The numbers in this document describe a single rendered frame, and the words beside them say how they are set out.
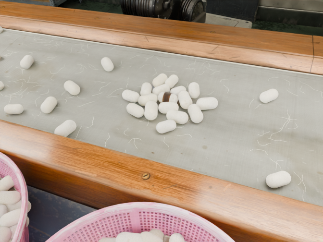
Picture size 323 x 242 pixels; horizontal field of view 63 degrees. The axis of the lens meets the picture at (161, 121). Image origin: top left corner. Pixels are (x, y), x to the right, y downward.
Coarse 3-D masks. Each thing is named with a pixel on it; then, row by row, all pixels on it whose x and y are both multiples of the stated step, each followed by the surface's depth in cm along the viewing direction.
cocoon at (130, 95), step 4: (124, 92) 47; (128, 92) 47; (132, 92) 47; (136, 92) 47; (124, 96) 47; (128, 96) 47; (132, 96) 46; (136, 96) 46; (128, 100) 47; (132, 100) 46; (136, 100) 47
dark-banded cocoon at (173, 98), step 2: (162, 92) 46; (164, 92) 46; (160, 94) 46; (162, 94) 46; (172, 94) 46; (174, 94) 46; (158, 96) 46; (160, 96) 46; (162, 96) 46; (170, 96) 45; (172, 96) 45; (174, 96) 45; (176, 96) 46; (158, 98) 46; (160, 98) 46; (170, 98) 45; (172, 98) 45; (174, 98) 45; (176, 98) 46; (160, 100) 46; (170, 100) 45; (172, 100) 45; (174, 100) 45; (176, 100) 46; (176, 102) 46
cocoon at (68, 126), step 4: (68, 120) 42; (64, 124) 42; (68, 124) 42; (72, 124) 42; (56, 128) 41; (60, 128) 41; (64, 128) 41; (68, 128) 42; (72, 128) 42; (56, 132) 41; (60, 132) 41; (64, 132) 41; (68, 132) 42; (64, 136) 41
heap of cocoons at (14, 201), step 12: (0, 180) 39; (0, 192) 35; (12, 192) 35; (0, 204) 35; (12, 204) 35; (0, 216) 34; (12, 216) 33; (0, 228) 32; (12, 228) 33; (0, 240) 31
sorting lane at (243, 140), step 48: (0, 48) 64; (48, 48) 63; (96, 48) 62; (0, 96) 51; (48, 96) 50; (96, 96) 49; (240, 96) 47; (288, 96) 47; (96, 144) 41; (144, 144) 41; (192, 144) 40; (240, 144) 40; (288, 144) 39; (288, 192) 34
